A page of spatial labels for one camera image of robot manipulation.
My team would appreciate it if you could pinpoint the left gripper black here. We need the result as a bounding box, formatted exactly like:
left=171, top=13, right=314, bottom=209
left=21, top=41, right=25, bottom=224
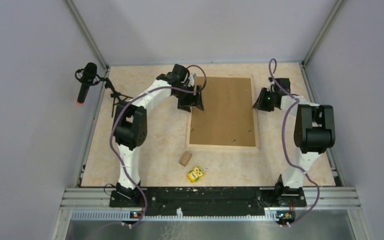
left=172, top=84, right=203, bottom=113

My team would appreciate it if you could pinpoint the light wooden picture frame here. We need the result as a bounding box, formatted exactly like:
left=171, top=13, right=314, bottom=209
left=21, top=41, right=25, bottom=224
left=185, top=75, right=260, bottom=151

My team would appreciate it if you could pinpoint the brown cardboard backing board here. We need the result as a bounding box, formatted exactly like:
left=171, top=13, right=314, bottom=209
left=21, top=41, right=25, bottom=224
left=189, top=77, right=257, bottom=148

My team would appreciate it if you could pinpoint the small wooden block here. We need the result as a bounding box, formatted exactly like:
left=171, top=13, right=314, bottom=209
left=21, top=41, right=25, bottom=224
left=179, top=151, right=193, bottom=167

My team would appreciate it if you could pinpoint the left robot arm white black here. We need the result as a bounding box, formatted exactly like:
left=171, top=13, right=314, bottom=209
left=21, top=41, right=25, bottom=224
left=109, top=64, right=207, bottom=207

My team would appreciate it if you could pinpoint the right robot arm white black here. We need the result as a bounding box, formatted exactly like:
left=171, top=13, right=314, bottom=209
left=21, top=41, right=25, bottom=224
left=252, top=77, right=336, bottom=206

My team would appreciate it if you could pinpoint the yellow owl toy block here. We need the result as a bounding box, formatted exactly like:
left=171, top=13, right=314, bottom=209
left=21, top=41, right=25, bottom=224
left=187, top=165, right=205, bottom=183

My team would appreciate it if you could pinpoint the black microphone on tripod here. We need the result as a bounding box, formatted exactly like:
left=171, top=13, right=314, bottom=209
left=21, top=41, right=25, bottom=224
left=74, top=62, right=133, bottom=117

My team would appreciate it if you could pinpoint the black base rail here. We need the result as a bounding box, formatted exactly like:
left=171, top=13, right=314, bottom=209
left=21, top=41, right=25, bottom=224
left=109, top=186, right=307, bottom=217

